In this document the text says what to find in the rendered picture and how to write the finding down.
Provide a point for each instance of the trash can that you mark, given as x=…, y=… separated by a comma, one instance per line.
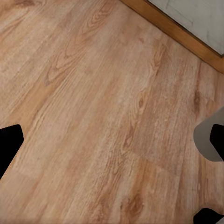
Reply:
x=201, y=136

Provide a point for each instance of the door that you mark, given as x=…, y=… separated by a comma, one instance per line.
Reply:
x=198, y=25

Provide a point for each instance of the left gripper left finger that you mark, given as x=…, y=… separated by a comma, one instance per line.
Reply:
x=11, y=139

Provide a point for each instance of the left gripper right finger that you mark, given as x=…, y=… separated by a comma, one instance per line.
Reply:
x=217, y=139

